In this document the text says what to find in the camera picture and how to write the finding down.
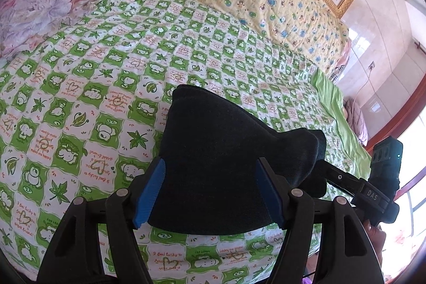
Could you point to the pink cloth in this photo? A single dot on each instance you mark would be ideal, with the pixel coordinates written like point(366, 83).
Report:
point(356, 117)

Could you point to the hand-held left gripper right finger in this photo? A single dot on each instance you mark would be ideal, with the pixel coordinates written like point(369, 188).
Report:
point(269, 191)

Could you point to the plaid cloth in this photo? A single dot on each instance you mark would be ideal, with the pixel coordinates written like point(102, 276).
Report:
point(336, 72)

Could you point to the plain green cloth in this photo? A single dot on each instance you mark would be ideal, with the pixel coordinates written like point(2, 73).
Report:
point(332, 104)

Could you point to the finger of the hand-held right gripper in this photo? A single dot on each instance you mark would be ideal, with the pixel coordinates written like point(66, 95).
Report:
point(344, 191)
point(339, 176)

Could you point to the green printed bedsheet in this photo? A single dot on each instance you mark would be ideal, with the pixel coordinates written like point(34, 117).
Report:
point(83, 87)

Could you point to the black pants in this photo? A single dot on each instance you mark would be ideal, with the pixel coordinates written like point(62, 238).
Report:
point(213, 151)

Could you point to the red wooden window frame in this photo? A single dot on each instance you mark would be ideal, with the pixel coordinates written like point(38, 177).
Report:
point(399, 117)

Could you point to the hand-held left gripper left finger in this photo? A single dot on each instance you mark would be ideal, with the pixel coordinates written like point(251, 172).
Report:
point(149, 194)

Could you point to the person's right hand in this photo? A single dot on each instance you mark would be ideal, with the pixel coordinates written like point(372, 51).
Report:
point(376, 237)

